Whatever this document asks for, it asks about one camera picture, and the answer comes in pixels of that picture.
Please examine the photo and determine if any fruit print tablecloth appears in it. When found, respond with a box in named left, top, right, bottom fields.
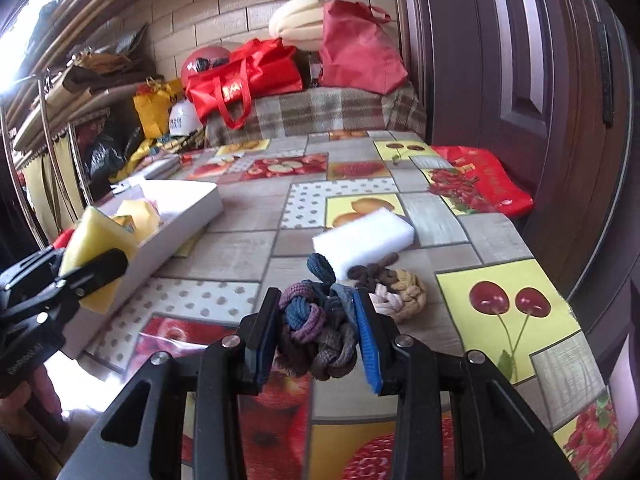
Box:
left=80, top=129, right=621, bottom=480

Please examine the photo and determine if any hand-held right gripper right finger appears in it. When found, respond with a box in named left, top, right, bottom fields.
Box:
left=352, top=287, right=576, bottom=480

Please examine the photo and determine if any yellow shopping bag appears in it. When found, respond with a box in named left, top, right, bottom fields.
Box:
left=132, top=77, right=186, bottom=138

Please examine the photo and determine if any plaid blanket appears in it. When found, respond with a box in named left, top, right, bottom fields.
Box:
left=205, top=82, right=428, bottom=150

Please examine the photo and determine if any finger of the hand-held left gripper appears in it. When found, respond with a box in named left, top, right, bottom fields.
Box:
left=50, top=249, right=130, bottom=307

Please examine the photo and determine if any dark red cloth bag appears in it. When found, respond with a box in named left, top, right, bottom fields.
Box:
left=317, top=0, right=410, bottom=95

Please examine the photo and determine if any dark wooden door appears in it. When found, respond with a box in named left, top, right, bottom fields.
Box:
left=392, top=0, right=640, bottom=321

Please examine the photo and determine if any person's left hand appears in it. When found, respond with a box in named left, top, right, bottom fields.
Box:
left=0, top=360, right=68, bottom=443

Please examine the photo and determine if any pink ball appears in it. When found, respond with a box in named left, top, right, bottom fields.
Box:
left=180, top=45, right=232, bottom=86

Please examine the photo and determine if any red plastic bag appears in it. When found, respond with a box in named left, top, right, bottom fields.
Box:
left=431, top=145, right=535, bottom=218

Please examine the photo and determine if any brown paper bag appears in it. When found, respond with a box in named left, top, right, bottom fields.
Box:
left=50, top=49, right=153, bottom=96

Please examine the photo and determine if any large yellow sponge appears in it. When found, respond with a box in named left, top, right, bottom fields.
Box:
left=114, top=199, right=162, bottom=241

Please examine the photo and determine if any multicolour knotted rope toy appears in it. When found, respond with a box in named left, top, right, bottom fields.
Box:
left=272, top=252, right=363, bottom=381

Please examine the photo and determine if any metal storage rack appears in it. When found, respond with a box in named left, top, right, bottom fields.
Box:
left=0, top=72, right=118, bottom=253

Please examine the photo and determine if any black plastic bag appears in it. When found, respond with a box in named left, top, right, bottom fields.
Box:
left=82, top=120, right=143, bottom=181

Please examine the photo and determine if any white foam block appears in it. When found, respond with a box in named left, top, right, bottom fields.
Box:
left=312, top=207, right=417, bottom=281

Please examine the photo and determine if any yellow green scouring sponge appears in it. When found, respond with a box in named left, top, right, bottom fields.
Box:
left=59, top=206, right=140, bottom=316

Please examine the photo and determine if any bright red tote bag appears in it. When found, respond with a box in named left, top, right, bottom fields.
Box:
left=184, top=39, right=305, bottom=131

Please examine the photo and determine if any white cardboard box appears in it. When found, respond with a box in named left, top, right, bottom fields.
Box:
left=62, top=180, right=224, bottom=356

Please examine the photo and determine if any brown beige knotted rope toy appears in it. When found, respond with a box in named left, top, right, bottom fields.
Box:
left=347, top=262, right=428, bottom=326

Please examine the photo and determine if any cream foam cushion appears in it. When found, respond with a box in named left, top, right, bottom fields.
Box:
left=268, top=0, right=331, bottom=52

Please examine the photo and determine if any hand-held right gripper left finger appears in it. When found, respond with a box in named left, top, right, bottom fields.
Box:
left=57, top=287, right=283, bottom=480

